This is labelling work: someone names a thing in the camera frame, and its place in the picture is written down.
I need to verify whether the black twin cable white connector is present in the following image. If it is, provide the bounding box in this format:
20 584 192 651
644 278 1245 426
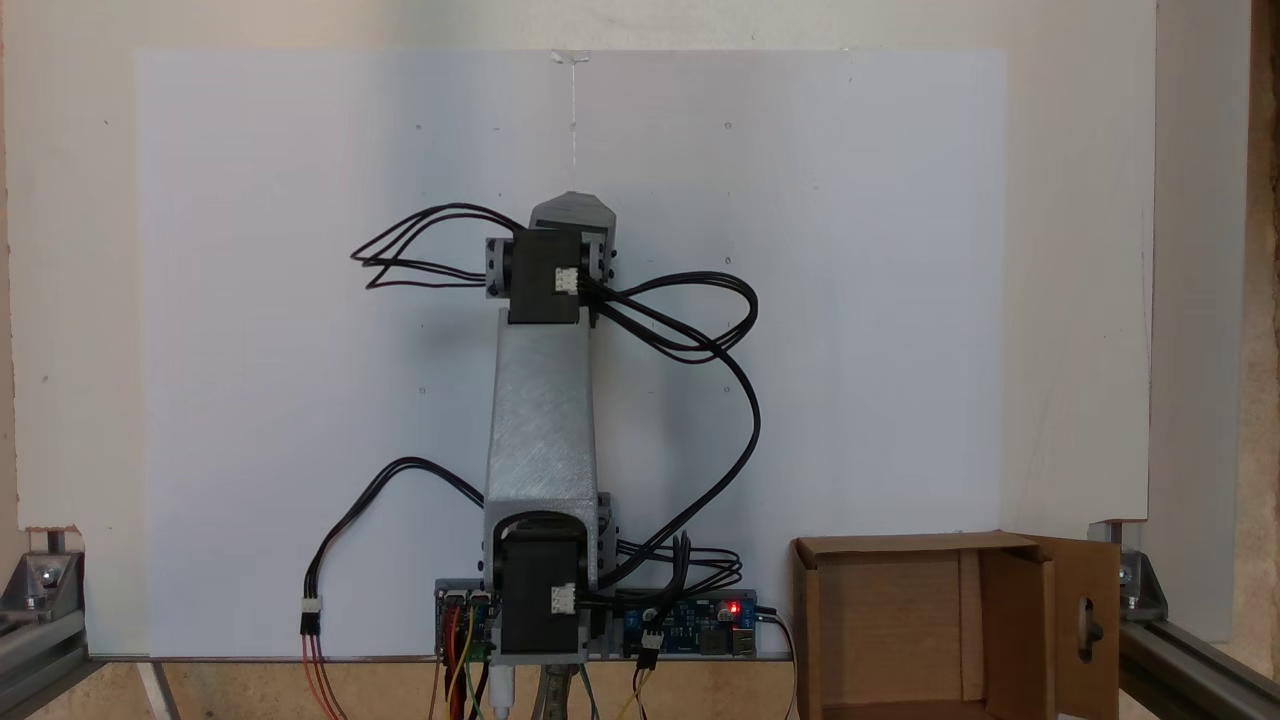
300 456 489 636

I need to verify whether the aluminium frame post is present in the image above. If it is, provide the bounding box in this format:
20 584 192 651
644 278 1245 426
1118 615 1280 720
0 605 93 720

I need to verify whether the large white paper sheet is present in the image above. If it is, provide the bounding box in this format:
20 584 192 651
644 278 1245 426
135 48 1006 661

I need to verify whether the blue power circuit board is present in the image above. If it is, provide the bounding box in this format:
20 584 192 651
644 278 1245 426
622 590 759 659

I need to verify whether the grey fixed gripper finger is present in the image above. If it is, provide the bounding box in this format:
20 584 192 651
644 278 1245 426
527 192 617 237

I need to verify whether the black servo cable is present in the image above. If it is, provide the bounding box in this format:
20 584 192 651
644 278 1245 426
350 203 528 291
588 270 763 591

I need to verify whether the open cardboard box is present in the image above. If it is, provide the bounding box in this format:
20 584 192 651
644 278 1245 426
790 530 1123 720

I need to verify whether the metal corner bracket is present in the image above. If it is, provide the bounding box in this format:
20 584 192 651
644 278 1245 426
1118 548 1169 623
0 550 86 613

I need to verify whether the thin black power cable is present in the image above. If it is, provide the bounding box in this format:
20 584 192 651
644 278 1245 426
755 603 801 720

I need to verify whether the green jumper wire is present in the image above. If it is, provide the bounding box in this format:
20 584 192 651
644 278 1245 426
466 640 496 720

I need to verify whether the yellow jumper wire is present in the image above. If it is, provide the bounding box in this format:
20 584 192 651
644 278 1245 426
455 605 479 720

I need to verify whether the yellow black wire pair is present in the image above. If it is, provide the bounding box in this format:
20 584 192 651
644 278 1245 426
612 628 663 720

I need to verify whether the red orange twin wire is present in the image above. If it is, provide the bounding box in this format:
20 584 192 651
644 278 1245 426
300 632 349 720

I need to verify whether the metal table clamp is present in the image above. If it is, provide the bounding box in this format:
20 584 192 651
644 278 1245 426
535 662 574 720

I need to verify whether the red jumper wire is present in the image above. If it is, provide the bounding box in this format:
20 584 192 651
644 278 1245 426
444 600 471 720

